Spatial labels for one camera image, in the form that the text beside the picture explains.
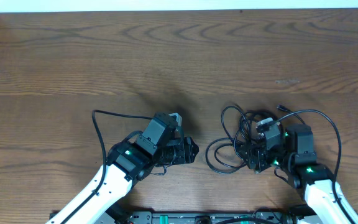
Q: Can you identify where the short black USB cable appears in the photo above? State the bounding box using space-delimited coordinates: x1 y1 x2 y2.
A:
275 104 306 125

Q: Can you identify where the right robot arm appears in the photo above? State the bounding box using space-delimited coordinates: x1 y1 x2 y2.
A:
238 123 358 223

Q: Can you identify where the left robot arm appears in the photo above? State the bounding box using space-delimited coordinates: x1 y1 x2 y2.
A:
48 113 199 224

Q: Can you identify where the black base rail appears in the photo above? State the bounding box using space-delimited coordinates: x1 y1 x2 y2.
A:
48 210 316 224

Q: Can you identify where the left camera cable black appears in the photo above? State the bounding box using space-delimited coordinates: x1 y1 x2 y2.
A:
61 110 151 223

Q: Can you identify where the camera cable black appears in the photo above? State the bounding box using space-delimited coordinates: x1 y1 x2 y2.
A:
61 110 151 223
273 110 358 223

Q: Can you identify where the right camera cable black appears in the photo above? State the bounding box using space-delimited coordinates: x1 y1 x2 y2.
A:
273 110 358 223

